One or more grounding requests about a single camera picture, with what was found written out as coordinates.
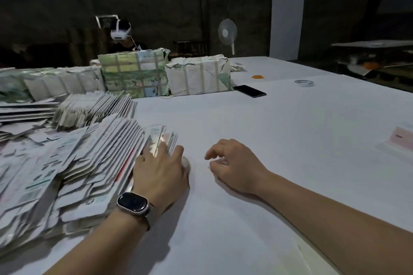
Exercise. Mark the dark wooden chair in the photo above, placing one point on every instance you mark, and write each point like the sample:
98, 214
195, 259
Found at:
189, 48

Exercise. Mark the black smartphone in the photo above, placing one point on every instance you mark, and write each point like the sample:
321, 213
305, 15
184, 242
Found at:
250, 91

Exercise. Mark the stack of finished cartons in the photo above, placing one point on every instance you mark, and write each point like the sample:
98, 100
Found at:
403, 138

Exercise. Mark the white head-mounted camera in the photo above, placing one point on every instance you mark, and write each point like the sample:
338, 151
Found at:
120, 32

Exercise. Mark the person's right forearm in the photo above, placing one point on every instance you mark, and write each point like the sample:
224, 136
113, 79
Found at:
335, 226

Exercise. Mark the cluttered side table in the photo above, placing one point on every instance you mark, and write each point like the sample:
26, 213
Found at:
371, 62

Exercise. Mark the row of white wrapped bundles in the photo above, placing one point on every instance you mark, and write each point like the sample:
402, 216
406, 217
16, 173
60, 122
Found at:
51, 84

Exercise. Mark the small white paper stack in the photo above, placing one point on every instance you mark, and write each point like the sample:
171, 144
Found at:
237, 66

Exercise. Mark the person's right hand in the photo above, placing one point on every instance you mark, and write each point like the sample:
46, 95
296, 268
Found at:
242, 165

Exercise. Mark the white tape roll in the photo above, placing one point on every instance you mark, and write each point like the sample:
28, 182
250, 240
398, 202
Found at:
297, 83

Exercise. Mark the grey band wristwatch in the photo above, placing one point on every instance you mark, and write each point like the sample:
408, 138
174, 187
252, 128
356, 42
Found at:
133, 202

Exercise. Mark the white standing fan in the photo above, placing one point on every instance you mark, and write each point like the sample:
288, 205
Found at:
227, 31

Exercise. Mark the person's left hand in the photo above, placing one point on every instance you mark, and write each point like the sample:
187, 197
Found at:
161, 178

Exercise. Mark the pile of cartons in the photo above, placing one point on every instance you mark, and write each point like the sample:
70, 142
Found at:
64, 175

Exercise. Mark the small orange tape roll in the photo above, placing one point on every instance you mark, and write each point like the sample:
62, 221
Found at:
257, 76

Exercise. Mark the white board panel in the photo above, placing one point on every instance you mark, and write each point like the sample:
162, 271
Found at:
287, 23

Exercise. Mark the fanned stack of white cartons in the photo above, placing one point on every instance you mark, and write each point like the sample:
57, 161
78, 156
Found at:
93, 109

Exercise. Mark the person's left forearm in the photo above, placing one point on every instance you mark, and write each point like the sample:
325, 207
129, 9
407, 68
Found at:
97, 249

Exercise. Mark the green printed wrapped bundle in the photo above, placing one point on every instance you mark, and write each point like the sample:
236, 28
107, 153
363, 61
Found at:
132, 73

